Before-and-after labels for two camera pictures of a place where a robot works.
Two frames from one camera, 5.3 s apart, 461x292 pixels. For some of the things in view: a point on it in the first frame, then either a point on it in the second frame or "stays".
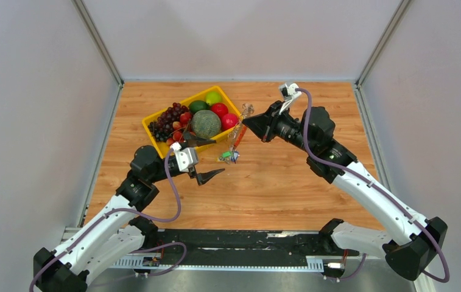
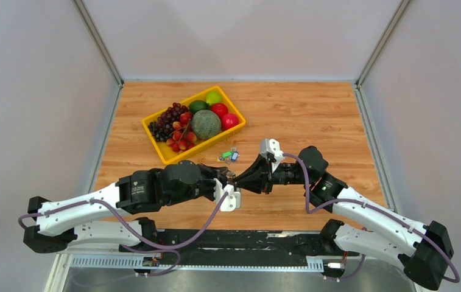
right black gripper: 263,125 -> 259,179
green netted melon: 206,124 stays
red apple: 220,109 stays
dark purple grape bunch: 162,126 stays
